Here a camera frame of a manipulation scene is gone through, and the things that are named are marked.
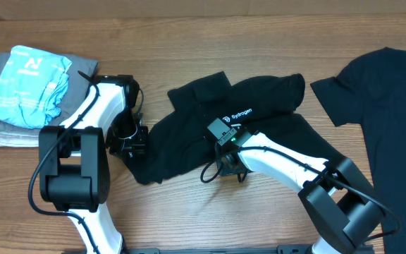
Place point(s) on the black polo shirt Sydrogen logo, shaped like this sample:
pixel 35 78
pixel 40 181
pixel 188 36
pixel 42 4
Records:
pixel 181 141

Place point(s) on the folded beige garment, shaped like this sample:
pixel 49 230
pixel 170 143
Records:
pixel 13 136

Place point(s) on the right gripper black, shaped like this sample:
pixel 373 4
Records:
pixel 225 170

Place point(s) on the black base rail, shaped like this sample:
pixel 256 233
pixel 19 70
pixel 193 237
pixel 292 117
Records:
pixel 284 249

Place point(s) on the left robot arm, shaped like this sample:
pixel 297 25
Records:
pixel 73 170

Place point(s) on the folded grey garment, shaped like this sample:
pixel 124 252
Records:
pixel 74 97

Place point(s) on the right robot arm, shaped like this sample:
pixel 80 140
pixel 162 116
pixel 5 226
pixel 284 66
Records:
pixel 338 198

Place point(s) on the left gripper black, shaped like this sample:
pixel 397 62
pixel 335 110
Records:
pixel 140 144

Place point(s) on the black t-shirt white label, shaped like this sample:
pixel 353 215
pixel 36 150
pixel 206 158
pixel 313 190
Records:
pixel 371 91

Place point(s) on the folded light blue shirt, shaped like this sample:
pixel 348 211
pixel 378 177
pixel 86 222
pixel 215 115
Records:
pixel 33 83

